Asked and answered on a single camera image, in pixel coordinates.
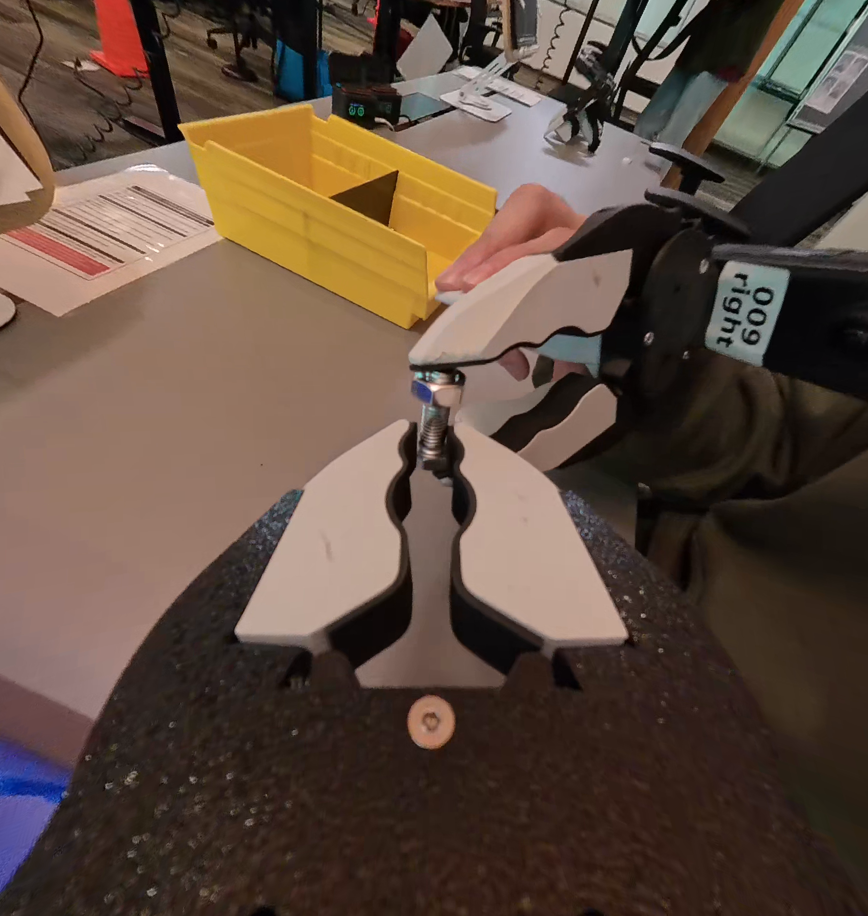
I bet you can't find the dark folded tool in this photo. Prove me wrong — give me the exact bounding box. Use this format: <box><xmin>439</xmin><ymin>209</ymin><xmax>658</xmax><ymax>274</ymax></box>
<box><xmin>545</xmin><ymin>68</ymin><xmax>617</xmax><ymax>156</ymax></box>

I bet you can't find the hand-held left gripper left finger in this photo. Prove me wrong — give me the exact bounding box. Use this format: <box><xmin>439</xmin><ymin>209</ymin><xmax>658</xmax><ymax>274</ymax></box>
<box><xmin>234</xmin><ymin>419</ymin><xmax>415</xmax><ymax>671</ymax></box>

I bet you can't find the black office chair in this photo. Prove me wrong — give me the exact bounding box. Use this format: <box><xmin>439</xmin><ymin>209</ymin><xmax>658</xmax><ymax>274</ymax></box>
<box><xmin>645</xmin><ymin>86</ymin><xmax>868</xmax><ymax>249</ymax></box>

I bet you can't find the person's right forearm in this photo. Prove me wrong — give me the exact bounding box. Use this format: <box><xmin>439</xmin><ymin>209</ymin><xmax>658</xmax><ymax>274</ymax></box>
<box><xmin>541</xmin><ymin>372</ymin><xmax>868</xmax><ymax>518</ymax></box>

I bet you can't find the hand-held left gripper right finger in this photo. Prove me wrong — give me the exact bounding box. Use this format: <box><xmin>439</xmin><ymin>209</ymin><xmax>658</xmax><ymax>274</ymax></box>
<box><xmin>448</xmin><ymin>422</ymin><xmax>630</xmax><ymax>674</ymax></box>

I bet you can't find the laminated barcode sheet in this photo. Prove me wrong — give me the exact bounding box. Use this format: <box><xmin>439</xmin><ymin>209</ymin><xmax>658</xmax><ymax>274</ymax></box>
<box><xmin>0</xmin><ymin>175</ymin><xmax>217</xmax><ymax>316</ymax></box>

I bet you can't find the blue bag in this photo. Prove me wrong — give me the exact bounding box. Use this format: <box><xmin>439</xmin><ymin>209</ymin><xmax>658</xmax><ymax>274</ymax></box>
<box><xmin>273</xmin><ymin>39</ymin><xmax>332</xmax><ymax>101</ymax></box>

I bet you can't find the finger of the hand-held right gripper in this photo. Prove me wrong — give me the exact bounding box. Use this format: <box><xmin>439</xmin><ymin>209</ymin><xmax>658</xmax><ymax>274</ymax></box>
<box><xmin>409</xmin><ymin>247</ymin><xmax>637</xmax><ymax>369</ymax></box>
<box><xmin>470</xmin><ymin>368</ymin><xmax>620</xmax><ymax>473</ymax></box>

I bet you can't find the clear acrylic stand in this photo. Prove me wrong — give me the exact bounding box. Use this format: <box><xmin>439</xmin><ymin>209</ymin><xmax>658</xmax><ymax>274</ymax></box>
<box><xmin>441</xmin><ymin>53</ymin><xmax>521</xmax><ymax>123</ymax></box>

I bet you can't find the black tablet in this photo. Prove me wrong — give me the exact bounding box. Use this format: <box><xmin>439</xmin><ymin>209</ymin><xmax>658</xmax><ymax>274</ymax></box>
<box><xmin>394</xmin><ymin>92</ymin><xmax>454</xmax><ymax>132</ymax></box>

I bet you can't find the steel hex nut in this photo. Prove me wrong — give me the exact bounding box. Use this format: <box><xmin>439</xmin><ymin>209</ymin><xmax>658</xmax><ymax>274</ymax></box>
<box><xmin>410</xmin><ymin>366</ymin><xmax>468</xmax><ymax>407</ymax></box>

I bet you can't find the wooden support post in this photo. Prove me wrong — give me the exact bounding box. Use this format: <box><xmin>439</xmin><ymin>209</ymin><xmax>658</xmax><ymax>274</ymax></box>
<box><xmin>681</xmin><ymin>0</ymin><xmax>825</xmax><ymax>173</ymax></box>

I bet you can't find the blue plastic bin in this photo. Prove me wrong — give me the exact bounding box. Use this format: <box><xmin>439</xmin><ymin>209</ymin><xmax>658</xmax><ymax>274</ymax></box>
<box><xmin>0</xmin><ymin>723</ymin><xmax>73</xmax><ymax>916</ymax></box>

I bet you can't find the yellow plastic bin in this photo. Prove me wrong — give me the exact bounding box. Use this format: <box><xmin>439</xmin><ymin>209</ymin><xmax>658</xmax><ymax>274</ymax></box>
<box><xmin>178</xmin><ymin>102</ymin><xmax>498</xmax><ymax>330</ymax></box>

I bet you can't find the orange traffic cone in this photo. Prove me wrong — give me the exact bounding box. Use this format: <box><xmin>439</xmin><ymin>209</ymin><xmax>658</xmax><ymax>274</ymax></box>
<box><xmin>91</xmin><ymin>0</ymin><xmax>150</xmax><ymax>78</ymax></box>

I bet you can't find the grey desk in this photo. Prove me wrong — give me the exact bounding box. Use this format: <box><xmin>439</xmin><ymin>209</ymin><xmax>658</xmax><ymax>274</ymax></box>
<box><xmin>0</xmin><ymin>68</ymin><xmax>692</xmax><ymax>724</ymax></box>

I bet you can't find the steel bolt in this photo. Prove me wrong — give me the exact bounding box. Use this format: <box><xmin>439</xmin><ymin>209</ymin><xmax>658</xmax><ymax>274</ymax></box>
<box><xmin>416</xmin><ymin>402</ymin><xmax>455</xmax><ymax>488</ymax></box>

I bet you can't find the person's right hand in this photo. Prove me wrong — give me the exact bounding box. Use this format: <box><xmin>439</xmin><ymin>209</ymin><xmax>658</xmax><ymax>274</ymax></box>
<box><xmin>434</xmin><ymin>185</ymin><xmax>591</xmax><ymax>296</ymax></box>

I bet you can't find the printed instruction sheet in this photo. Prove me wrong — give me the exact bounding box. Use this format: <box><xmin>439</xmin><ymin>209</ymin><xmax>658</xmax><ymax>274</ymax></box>
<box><xmin>0</xmin><ymin>75</ymin><xmax>41</xmax><ymax>210</ymax></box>

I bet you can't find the black battery charger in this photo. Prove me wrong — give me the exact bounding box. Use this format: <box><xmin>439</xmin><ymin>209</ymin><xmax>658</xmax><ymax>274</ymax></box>
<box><xmin>331</xmin><ymin>82</ymin><xmax>404</xmax><ymax>131</ymax></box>

